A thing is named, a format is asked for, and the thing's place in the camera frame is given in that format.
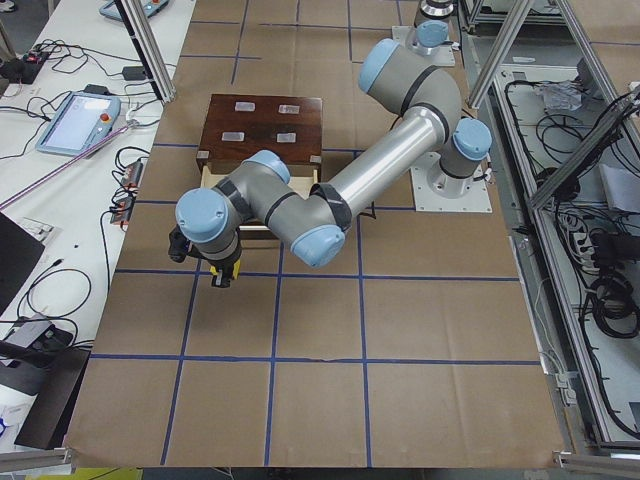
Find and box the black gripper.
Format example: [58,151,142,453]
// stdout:
[207,250,241,288]

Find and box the light wooden drawer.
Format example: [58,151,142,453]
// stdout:
[201,157,318,238]

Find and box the dark wooden drawer cabinet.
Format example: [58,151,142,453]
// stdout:
[196,94,323,175]

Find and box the blue teach pendant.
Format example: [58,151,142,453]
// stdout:
[98,0,174,22]
[36,91,121,157]

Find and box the black power adapter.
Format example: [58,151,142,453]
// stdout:
[121,66,147,81]

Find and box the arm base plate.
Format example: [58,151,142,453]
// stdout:
[410,152,492,214]
[391,21,455,67]

